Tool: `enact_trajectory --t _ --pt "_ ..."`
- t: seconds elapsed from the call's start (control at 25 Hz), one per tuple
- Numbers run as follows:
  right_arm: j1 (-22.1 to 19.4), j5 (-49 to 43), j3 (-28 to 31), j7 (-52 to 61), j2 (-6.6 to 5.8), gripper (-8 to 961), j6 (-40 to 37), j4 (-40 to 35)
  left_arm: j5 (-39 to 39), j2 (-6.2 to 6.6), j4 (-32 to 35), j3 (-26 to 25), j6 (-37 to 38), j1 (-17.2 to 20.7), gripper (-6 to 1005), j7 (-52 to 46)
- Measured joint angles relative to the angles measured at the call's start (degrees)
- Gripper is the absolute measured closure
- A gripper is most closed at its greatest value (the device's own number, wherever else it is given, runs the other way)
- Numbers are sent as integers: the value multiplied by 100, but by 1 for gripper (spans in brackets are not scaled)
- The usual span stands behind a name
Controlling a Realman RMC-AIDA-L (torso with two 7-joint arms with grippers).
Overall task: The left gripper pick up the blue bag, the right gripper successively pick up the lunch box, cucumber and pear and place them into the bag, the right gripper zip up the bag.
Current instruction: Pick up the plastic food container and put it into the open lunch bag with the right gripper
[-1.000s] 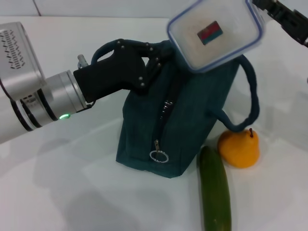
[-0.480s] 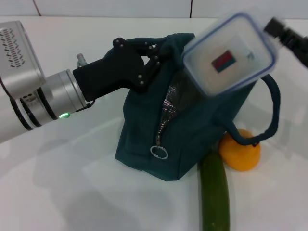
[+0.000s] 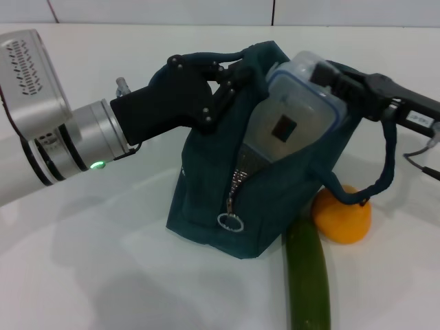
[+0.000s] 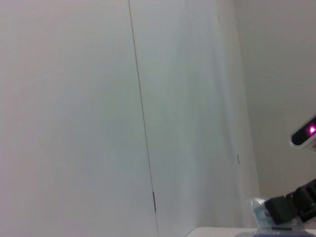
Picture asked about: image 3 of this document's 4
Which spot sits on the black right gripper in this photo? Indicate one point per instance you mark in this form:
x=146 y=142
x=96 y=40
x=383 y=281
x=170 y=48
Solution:
x=395 y=99

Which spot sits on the orange yellow pear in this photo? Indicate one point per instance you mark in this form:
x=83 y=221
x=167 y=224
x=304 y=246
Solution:
x=343 y=223

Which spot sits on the green cucumber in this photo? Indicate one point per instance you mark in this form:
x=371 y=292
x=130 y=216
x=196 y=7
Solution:
x=307 y=275

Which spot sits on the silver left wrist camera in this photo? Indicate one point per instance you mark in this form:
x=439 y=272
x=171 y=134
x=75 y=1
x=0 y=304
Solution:
x=31 y=79

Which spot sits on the dark teal fabric bag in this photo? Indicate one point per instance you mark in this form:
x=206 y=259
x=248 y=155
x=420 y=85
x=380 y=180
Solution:
x=206 y=192

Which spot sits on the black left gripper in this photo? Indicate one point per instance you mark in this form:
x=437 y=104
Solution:
x=165 y=103

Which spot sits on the clear plastic lidded container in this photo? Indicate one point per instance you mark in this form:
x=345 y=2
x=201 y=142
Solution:
x=302 y=113

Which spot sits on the silver left gripper plug stub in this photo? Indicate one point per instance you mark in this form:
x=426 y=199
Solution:
x=122 y=86

